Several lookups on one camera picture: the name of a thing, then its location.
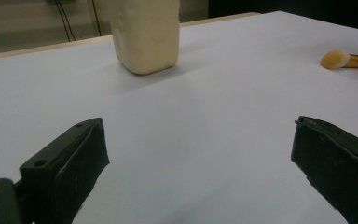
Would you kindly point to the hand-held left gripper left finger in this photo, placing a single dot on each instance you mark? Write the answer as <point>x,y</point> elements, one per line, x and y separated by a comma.
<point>65,165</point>

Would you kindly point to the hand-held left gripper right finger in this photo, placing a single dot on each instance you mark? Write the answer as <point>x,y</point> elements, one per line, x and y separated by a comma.
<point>338,168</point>

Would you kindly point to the small-headed makeup brush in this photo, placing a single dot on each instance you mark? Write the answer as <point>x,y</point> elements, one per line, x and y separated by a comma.
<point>338,59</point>

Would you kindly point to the beige square brush holder cup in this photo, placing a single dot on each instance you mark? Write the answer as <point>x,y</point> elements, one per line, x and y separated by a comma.
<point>146,34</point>

